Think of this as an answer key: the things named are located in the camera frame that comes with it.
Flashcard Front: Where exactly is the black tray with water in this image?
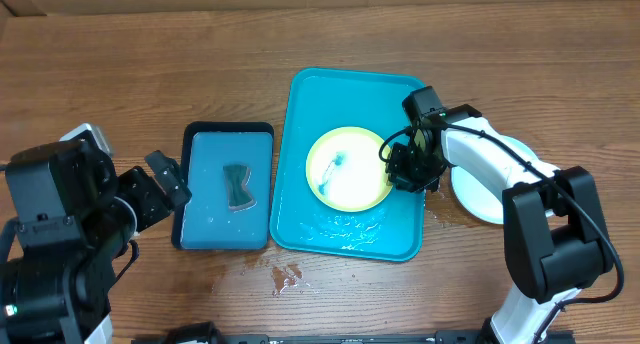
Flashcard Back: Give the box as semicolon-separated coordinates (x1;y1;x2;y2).
171;121;274;250

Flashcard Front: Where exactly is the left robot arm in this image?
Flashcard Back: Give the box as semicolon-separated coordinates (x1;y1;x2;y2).
1;139;191;343

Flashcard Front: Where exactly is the green scrub sponge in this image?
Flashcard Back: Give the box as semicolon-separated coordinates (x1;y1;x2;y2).
223;164;256;212

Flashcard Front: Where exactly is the light blue plate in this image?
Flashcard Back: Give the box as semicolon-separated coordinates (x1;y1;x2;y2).
443;130;539;225

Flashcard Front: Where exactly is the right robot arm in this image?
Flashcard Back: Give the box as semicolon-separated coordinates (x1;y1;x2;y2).
380;104;625;343

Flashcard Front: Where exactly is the teal plastic tray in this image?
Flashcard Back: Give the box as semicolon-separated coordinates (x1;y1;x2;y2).
269;68;425;262

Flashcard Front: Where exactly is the yellow plate with blue stain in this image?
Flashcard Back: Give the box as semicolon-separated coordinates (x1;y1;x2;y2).
305;126;392;213

